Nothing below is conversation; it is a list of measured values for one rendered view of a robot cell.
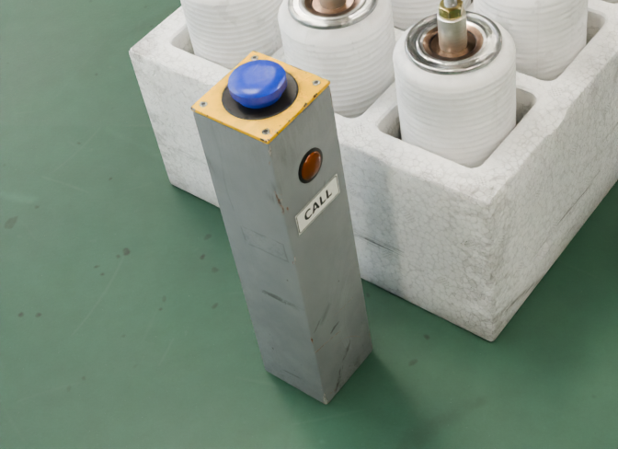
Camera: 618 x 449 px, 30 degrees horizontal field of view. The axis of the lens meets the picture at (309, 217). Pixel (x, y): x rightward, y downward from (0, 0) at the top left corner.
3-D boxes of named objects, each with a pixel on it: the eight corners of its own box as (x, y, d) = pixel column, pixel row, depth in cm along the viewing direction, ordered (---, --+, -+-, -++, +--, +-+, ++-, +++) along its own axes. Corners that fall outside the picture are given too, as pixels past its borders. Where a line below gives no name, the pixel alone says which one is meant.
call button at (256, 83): (301, 91, 80) (297, 68, 78) (265, 125, 78) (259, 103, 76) (257, 73, 82) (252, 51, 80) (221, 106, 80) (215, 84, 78)
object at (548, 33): (566, 168, 104) (571, 6, 91) (464, 147, 108) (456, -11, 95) (594, 99, 110) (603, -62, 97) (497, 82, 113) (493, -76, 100)
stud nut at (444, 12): (442, 4, 89) (441, -6, 88) (464, 5, 88) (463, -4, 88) (438, 19, 88) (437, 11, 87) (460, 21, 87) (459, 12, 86)
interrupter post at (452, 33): (440, 36, 91) (439, 2, 89) (471, 38, 91) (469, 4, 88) (435, 55, 90) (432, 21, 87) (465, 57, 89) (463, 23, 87)
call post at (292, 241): (375, 351, 102) (332, 84, 80) (327, 408, 99) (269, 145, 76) (312, 317, 106) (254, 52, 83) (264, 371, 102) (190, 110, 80)
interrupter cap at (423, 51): (415, 14, 94) (415, 6, 93) (509, 18, 92) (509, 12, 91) (395, 74, 89) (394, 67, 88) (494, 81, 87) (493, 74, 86)
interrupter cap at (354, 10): (392, 16, 94) (391, 8, 94) (304, 42, 93) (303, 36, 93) (360, -33, 99) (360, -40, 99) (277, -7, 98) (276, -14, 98)
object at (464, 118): (420, 159, 108) (406, 3, 94) (523, 169, 105) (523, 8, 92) (398, 236, 101) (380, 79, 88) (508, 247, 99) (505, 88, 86)
